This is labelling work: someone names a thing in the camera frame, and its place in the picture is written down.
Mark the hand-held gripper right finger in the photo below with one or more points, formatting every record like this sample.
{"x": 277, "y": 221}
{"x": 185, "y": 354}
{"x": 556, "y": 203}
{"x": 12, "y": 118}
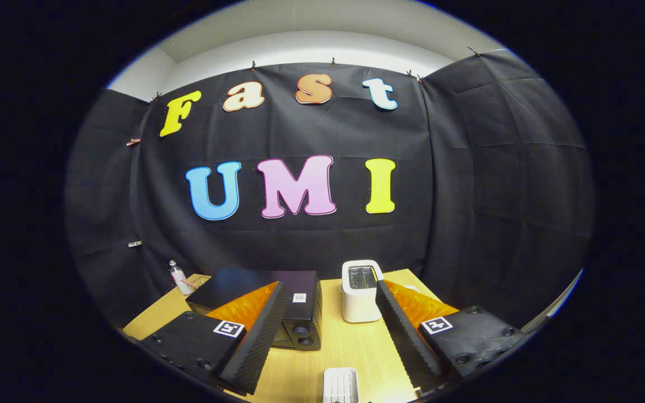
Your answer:
{"x": 403, "y": 341}

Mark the white toaster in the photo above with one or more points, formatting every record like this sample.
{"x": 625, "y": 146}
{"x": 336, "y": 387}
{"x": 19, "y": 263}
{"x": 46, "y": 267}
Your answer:
{"x": 359, "y": 305}

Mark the red clip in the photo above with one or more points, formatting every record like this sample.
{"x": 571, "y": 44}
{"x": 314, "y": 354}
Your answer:
{"x": 133, "y": 142}

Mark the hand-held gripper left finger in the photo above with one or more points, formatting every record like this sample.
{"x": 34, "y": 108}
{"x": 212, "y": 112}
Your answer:
{"x": 258, "y": 341}

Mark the black toaster oven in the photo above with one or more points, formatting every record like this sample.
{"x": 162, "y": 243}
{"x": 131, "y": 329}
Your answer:
{"x": 300, "y": 284}

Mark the clear bottle with white cap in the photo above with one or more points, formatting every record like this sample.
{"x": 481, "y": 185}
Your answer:
{"x": 178, "y": 280}

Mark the white ridged tray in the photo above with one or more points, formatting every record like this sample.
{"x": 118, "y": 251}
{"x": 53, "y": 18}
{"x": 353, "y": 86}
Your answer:
{"x": 341, "y": 385}

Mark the black backdrop cloth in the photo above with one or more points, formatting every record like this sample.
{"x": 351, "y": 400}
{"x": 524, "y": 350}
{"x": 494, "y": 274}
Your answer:
{"x": 311, "y": 134}

